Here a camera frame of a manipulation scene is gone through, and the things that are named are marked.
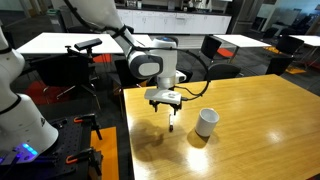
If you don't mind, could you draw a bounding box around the black stereo camera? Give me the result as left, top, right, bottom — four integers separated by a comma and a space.
73, 37, 103, 52

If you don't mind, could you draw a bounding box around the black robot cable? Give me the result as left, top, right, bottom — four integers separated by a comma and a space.
63, 0, 212, 102

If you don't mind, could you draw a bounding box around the grey trash bin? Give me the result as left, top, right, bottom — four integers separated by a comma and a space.
46, 8, 67, 33

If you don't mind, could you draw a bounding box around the white ceramic mug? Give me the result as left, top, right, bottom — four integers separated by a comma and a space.
194, 107, 221, 138

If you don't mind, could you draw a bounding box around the large white table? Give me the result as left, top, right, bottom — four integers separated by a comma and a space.
15, 31, 155, 56

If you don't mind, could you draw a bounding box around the orange-handled black clamp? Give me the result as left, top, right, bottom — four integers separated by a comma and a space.
65, 147, 103, 177
73, 113, 104, 141

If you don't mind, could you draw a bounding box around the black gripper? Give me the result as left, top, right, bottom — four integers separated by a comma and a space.
148, 99, 183, 116

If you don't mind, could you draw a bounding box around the black camera tripod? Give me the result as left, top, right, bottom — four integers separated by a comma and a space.
55, 44, 103, 111

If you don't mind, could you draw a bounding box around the black robot mounting cart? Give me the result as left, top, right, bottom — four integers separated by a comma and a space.
0, 114, 105, 180

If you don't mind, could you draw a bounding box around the dark tall cabinet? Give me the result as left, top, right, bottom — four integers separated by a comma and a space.
229, 0, 265, 34

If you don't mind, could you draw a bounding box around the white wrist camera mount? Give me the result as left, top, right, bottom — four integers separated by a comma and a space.
144, 87, 183, 107

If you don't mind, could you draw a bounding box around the coffee machine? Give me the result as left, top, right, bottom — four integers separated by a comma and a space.
181, 0, 214, 11

